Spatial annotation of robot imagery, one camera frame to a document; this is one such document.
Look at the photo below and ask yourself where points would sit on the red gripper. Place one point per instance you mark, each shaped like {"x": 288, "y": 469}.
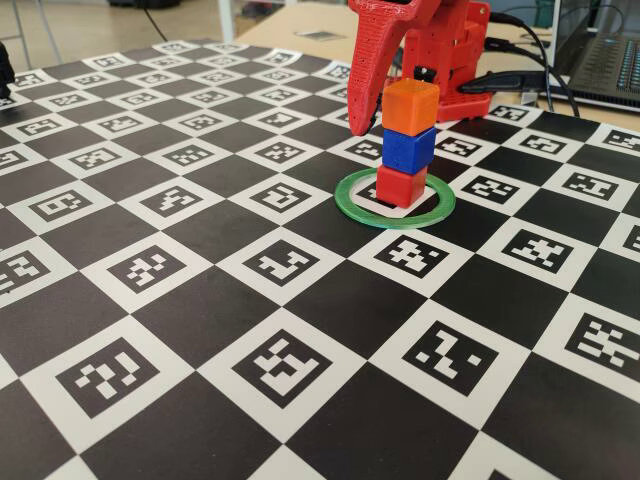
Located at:
{"x": 371, "y": 50}

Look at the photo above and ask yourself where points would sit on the orange cube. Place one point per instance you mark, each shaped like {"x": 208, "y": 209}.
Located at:
{"x": 410, "y": 107}

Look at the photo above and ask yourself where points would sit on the blue cube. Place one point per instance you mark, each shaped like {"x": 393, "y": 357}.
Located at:
{"x": 406, "y": 150}

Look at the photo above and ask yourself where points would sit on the red cube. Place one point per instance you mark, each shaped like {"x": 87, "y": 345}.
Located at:
{"x": 400, "y": 190}

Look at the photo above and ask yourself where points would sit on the red robot arm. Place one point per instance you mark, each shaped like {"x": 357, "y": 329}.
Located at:
{"x": 465, "y": 55}

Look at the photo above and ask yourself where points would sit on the small marker sheet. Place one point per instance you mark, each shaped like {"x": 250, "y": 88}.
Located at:
{"x": 320, "y": 35}

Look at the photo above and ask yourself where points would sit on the small white box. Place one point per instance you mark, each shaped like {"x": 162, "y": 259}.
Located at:
{"x": 531, "y": 98}

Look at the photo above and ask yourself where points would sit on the white table leg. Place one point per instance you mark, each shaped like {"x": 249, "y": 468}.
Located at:
{"x": 226, "y": 20}

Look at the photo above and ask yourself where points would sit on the dark laptop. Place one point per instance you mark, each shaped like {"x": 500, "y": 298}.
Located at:
{"x": 600, "y": 60}

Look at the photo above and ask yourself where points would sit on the checkerboard marker mat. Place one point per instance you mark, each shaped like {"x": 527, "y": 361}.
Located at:
{"x": 200, "y": 310}

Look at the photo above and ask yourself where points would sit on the grey metal chair legs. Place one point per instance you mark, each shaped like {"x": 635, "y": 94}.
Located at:
{"x": 20, "y": 30}

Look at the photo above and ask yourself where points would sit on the black stand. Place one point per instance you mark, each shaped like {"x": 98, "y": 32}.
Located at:
{"x": 5, "y": 70}

